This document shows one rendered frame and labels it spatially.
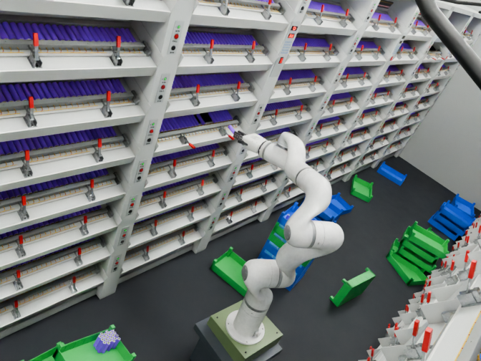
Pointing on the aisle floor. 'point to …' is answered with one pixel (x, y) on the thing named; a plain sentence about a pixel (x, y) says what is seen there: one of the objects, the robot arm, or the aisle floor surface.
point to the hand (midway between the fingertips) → (239, 135)
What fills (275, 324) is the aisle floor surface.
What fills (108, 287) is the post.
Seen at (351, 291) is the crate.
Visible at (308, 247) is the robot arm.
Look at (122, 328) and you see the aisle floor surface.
